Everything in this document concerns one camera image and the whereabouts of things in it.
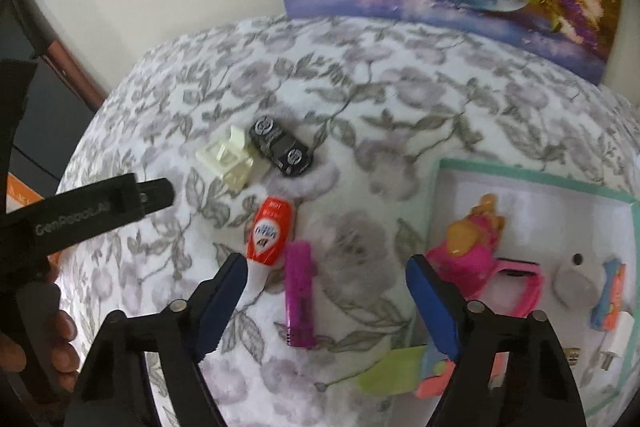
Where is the white charger plug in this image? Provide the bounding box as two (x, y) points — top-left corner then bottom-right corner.
(597, 312), (633, 373)

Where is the red and white tube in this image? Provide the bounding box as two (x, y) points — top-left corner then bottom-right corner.
(240, 196), (293, 303)

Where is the cream plastic toy piece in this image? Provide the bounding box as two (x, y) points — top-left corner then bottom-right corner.
(196, 125), (256, 192)

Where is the grey floral blanket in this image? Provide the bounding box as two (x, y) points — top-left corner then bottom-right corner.
(50, 14), (640, 427)

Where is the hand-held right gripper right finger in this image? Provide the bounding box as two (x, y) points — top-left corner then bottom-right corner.
(406, 253), (588, 427)

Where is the person's left hand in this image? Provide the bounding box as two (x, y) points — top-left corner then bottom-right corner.
(42, 254), (81, 378)

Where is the pink doll toy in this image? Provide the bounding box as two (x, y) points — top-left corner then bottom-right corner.
(426, 194), (507, 300)

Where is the dark cabinet with brown frame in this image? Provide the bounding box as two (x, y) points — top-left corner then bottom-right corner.
(0, 0), (108, 192)

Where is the orange printed cardboard box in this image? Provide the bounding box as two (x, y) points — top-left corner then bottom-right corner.
(5, 173), (46, 212)

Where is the white earbud case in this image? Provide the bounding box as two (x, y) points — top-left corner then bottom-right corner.
(551, 253), (603, 308)

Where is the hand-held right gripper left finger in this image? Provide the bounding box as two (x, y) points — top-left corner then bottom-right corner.
(65, 252), (249, 427)

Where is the pink plastic toy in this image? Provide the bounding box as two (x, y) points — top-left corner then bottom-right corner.
(477, 258), (546, 319)

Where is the purple lighter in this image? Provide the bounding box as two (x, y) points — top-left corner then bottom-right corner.
(285, 242), (317, 349)

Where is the white tray with teal rim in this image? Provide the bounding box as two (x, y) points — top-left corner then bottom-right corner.
(410, 158), (640, 418)

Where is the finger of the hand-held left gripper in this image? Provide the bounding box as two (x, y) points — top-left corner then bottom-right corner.
(132, 178), (175, 215)

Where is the black toy car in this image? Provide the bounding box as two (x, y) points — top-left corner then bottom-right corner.
(248, 114), (316, 178)

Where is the blue and coral eraser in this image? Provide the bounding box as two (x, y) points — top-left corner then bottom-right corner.
(590, 258), (627, 333)

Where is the blue coral green toy block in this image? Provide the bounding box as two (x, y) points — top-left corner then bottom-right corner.
(357, 342), (506, 400)

